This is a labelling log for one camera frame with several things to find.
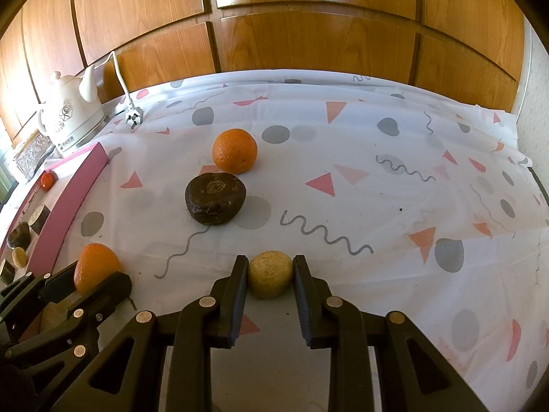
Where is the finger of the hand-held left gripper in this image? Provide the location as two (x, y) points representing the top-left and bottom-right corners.
(9, 272), (133, 400)
(0, 264), (78, 335)

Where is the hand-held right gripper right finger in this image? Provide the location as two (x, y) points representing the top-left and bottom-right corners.
(293, 255), (485, 412)

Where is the pink shallow tray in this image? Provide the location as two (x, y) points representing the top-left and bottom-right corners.
(0, 141), (110, 293)

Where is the white ceramic electric kettle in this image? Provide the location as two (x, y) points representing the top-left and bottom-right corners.
(36, 66), (106, 155)

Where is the white power cord with plug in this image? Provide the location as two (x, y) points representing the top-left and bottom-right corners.
(92, 50), (145, 131)

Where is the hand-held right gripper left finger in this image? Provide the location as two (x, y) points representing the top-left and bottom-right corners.
(51, 255), (249, 412)

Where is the glass window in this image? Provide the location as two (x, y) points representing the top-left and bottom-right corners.
(0, 146), (13, 198)

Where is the orange with stem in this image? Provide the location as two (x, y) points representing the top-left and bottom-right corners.
(74, 243), (137, 310)

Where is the white patterned tablecloth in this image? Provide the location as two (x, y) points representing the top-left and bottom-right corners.
(0, 69), (549, 412)

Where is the dark brown water chestnut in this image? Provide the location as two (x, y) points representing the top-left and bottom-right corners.
(8, 223), (32, 250)
(185, 172), (247, 226)

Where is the silver embossed tissue box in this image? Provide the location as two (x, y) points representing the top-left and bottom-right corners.
(15, 133), (56, 178)

